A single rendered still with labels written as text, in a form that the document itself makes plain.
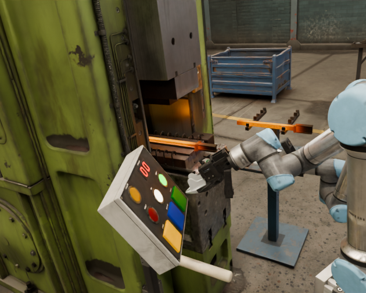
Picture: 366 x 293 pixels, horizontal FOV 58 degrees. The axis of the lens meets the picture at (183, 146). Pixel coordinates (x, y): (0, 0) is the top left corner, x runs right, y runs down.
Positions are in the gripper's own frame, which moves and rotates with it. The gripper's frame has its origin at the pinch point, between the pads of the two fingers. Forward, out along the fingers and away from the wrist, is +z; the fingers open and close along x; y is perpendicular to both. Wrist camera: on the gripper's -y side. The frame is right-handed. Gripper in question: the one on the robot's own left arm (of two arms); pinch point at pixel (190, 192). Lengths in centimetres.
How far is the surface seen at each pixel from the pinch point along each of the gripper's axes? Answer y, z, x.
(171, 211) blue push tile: 3.1, 4.5, 11.8
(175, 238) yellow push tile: -1.0, 4.5, 20.4
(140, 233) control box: 9.7, 7.8, 27.1
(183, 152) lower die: -0.6, 7.7, -42.1
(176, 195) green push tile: 1.9, 4.5, 0.4
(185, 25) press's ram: 45, -26, -48
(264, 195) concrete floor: -112, 13, -150
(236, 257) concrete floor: -98, 38, -76
